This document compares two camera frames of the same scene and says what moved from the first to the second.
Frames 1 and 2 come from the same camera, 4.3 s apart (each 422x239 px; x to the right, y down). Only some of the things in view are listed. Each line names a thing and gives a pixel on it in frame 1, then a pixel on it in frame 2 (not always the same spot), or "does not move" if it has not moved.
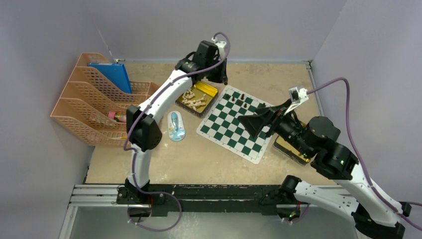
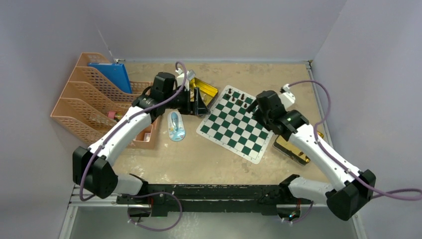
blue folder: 116,73 does not move
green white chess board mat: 222,125 does not move
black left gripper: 222,77 to 189,108
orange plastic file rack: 94,109 does not move
